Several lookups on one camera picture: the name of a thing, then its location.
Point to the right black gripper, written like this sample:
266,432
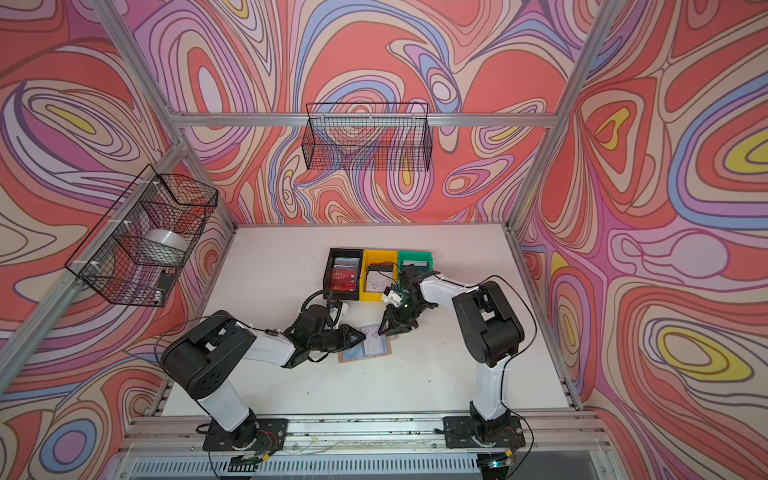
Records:
395,325

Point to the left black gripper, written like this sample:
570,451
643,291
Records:
346,333

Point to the tan leather card holder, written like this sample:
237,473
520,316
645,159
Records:
354,354

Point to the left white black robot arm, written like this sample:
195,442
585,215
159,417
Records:
202,360

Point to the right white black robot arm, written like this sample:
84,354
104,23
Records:
492,334

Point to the white black cards stack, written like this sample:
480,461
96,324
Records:
377,281

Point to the red VIP cards stack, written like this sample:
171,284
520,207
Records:
344,274

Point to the black plastic bin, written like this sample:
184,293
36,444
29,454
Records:
342,252

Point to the green plastic bin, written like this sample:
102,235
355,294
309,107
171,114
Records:
422,260

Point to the yellow plastic bin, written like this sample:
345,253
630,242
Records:
385,260

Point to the white roll in basket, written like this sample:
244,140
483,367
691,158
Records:
164,247

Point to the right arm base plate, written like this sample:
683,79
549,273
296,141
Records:
464,432

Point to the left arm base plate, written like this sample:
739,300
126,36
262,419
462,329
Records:
263,435

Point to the back black wire basket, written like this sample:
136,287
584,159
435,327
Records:
367,136

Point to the black wire basket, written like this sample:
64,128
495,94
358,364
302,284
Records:
367,136
114,267

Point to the left black wire basket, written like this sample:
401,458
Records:
114,267

